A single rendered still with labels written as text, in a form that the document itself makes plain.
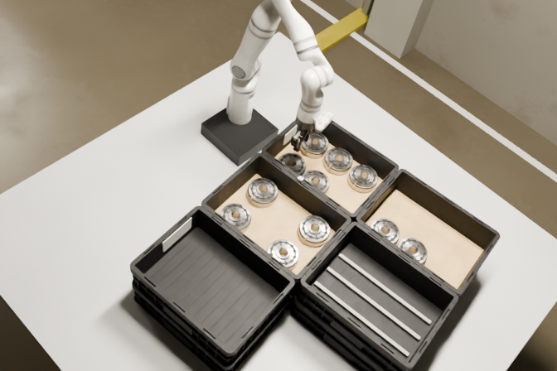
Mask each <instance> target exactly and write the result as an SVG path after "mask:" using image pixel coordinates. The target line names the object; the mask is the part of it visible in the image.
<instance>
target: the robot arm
mask: <svg viewBox="0 0 557 371"><path fill-rule="evenodd" d="M291 1H292V0H263V1H262V2H261V3H260V5H258V6H257V8H256V9H255V10H254V12H253V14H252V16H251V18H250V20H249V24H248V26H247V28H246V31H245V34H244V37H243V39H242V42H241V44H240V48H239V49H238V51H237V52H236V54H235V56H234V58H233V59H232V61H231V62H230V72H231V74H232V75H233V77H232V80H231V87H230V95H229V96H228V100H227V109H226V113H227V114H228V118H229V120H230V121H231V122H232V123H234V124H237V125H244V124H246V123H248V122H249V121H250V119H251V116H252V110H253V105H254V95H255V89H256V85H257V83H258V81H259V75H260V71H261V66H262V58H261V55H260V54H261V53H262V51H263V50H264V49H265V47H266V46H267V45H268V44H269V42H270V41H271V39H272V38H273V36H274V33H275V32H276V30H277V28H278V26H279V23H280V21H281V19H282V20H283V23H284V25H285V26H286V28H287V30H288V33H289V35H290V37H291V40H292V43H293V46H294V49H295V51H296V54H297V56H298V59H299V60H300V61H311V62H312V63H313V64H314V65H315V67H312V68H310V69H308V70H305V71H304V72H303V73H302V74H301V76H300V84H301V90H302V97H301V100H300V104H299V105H298V111H297V115H296V119H295V121H296V124H297V125H298V127H297V131H296V133H295V135H292V139H291V145H292V146H293V150H294V151H295V152H299V150H300V147H301V144H302V141H305V142H307V141H308V139H309V136H310V134H311V133H312V130H313V129H314V128H315V131H316V132H317V133H321V132H322V131H323V130H324V129H325V128H326V127H327V126H328V124H329V123H330V122H331V121H332V119H333V116H334V114H333V113H331V112H327V113H321V107H322V101H323V97H324V94H323V92H322V90H321V89H322V88H325V87H327V86H329V85H331V84H332V83H333V81H334V72H333V69H332V67H331V66H330V65H329V63H328V62H327V60H326V58H325V57H324V55H323V54H322V53H321V51H320V49H319V47H318V45H317V41H316V38H315V36H314V33H313V31H312V28H311V27H310V26H309V24H308V23H307V22H306V21H305V20H304V19H303V18H302V17H301V16H300V15H299V14H298V13H297V11H296V10H295V9H294V8H293V6H292V4H291ZM300 136H301V137H300ZM299 140H300V142H299Z"/></svg>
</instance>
